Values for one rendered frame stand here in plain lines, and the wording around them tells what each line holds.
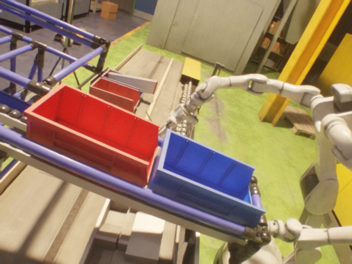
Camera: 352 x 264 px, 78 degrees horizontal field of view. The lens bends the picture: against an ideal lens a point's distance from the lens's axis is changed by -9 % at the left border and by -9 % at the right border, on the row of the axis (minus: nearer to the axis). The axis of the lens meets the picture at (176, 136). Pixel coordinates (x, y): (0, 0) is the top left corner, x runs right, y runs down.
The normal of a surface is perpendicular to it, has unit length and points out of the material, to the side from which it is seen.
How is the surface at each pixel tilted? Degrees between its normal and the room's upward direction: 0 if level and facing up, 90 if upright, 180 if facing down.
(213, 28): 90
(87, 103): 88
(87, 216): 0
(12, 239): 0
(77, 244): 0
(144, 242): 10
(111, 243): 83
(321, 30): 90
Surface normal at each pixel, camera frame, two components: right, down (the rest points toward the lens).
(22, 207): 0.32, -0.78
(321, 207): -0.25, 0.47
